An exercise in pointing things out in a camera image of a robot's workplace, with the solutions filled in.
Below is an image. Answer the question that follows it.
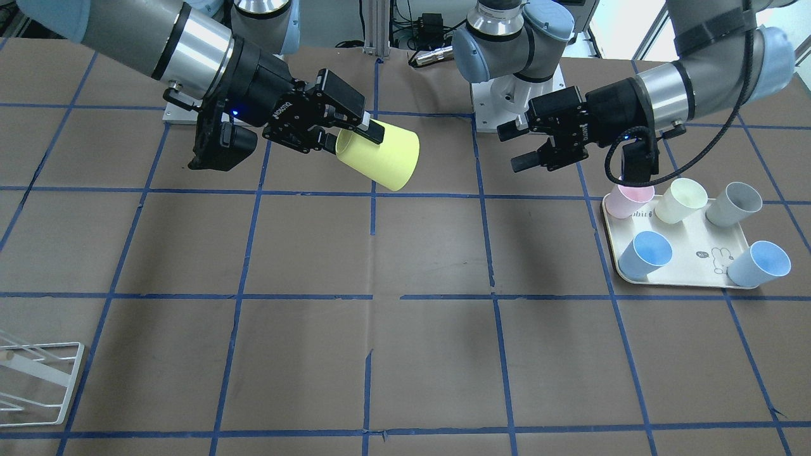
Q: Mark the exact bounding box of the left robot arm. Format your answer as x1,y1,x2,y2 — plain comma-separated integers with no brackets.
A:
452,1,795,187

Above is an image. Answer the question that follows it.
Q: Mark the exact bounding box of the grey plastic cup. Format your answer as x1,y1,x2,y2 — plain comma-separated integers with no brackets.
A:
706,182,763,228

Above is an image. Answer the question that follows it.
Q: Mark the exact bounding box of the blue plastic cup near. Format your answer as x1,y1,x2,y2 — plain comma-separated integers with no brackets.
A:
618,231,673,281

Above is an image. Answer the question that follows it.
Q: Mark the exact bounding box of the pale green plastic cup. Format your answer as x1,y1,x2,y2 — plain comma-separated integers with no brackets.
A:
655,178,708,224

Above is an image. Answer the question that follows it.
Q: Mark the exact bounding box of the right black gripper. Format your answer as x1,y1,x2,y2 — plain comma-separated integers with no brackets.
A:
219,39,385,154

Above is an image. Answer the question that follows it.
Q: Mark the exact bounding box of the cream serving tray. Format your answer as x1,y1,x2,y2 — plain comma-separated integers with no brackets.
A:
601,194,750,289

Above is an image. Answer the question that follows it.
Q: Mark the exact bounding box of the pink plastic cup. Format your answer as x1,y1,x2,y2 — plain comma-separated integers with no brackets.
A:
604,184,655,219

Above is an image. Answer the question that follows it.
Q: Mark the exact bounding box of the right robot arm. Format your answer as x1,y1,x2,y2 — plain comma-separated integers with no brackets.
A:
17,1,388,171

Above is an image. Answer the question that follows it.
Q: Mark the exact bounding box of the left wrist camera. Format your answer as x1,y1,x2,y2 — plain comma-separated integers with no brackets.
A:
620,126,660,187

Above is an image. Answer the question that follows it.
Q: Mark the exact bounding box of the blue plastic cup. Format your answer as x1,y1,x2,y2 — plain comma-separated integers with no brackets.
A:
727,241,793,288
618,231,673,281

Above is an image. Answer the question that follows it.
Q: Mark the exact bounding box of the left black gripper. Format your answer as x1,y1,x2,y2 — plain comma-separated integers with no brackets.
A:
496,85,653,173

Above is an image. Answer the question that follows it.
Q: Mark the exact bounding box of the white wire cup rack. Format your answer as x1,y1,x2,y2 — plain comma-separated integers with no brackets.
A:
1,330,85,428

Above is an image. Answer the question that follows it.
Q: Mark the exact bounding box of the blue plastic cup far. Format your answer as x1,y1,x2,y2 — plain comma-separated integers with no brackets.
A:
727,241,793,288

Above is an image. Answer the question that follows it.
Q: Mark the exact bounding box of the yellow plastic cup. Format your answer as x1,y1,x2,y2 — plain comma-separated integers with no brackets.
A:
335,120,419,191

